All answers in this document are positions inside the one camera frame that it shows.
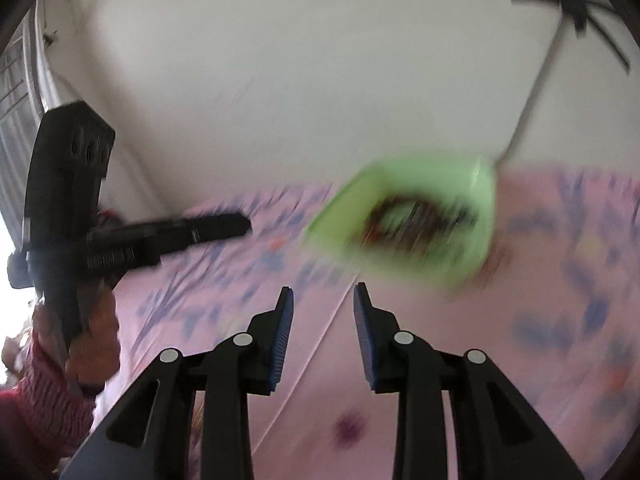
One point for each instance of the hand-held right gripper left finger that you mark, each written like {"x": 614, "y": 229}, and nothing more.
{"x": 277, "y": 345}

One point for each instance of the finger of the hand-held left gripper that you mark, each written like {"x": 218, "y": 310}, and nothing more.
{"x": 210, "y": 230}

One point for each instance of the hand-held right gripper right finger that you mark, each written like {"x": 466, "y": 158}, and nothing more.
{"x": 367, "y": 345}

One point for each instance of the green plastic basket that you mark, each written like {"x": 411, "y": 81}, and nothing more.
{"x": 330, "y": 225}

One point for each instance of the person's left forearm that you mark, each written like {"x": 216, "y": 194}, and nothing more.
{"x": 45, "y": 400}

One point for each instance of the person's left hand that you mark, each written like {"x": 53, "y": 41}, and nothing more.
{"x": 100, "y": 340}

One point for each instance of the metal window grille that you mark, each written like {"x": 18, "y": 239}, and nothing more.
{"x": 17, "y": 90}

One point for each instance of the pink floral bed sheet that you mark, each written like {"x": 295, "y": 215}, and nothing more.
{"x": 500, "y": 360}

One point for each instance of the black tape cross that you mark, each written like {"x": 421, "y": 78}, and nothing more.
{"x": 572, "y": 2}

